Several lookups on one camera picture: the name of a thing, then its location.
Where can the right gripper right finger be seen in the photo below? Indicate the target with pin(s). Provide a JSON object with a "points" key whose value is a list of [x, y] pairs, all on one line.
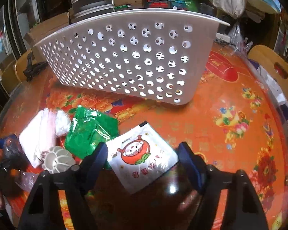
{"points": [[243, 208]]}

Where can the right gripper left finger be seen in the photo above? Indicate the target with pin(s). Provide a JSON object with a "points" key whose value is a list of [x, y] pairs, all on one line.
{"points": [[42, 209]]}

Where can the dark knitted item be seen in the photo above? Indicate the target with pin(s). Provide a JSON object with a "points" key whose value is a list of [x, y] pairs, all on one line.
{"points": [[13, 154]]}

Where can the white ribbed round object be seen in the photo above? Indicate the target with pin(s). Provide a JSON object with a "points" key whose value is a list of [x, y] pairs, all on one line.
{"points": [[58, 160]]}

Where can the green foil packet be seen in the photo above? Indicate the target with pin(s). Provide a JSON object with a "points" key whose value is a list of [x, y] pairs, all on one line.
{"points": [[89, 128]]}

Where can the white cartoon snack packet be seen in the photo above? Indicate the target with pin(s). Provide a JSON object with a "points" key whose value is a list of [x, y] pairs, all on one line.
{"points": [[139, 157]]}

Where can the red floral tablecloth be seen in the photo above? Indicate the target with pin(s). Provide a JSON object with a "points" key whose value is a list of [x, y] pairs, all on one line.
{"points": [[232, 122]]}

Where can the black phone clamp stand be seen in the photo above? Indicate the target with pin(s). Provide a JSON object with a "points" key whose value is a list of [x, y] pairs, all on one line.
{"points": [[33, 70]]}

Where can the wooden chair left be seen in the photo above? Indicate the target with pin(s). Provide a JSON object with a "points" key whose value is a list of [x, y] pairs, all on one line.
{"points": [[20, 66]]}

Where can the wooden chair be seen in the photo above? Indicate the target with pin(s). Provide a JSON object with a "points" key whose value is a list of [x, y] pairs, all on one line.
{"points": [[274, 64], [20, 66]]}

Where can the wooden chair right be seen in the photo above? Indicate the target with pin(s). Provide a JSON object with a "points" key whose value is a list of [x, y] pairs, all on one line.
{"points": [[274, 64]]}

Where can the brown cardboard box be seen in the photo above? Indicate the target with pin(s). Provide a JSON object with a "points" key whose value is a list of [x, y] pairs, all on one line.
{"points": [[44, 29]]}

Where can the white perforated plastic basket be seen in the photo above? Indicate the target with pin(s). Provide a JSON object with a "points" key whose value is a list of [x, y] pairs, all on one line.
{"points": [[151, 53]]}

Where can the red lidded pickle jar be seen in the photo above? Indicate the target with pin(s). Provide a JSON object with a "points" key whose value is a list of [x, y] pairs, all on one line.
{"points": [[159, 4]]}

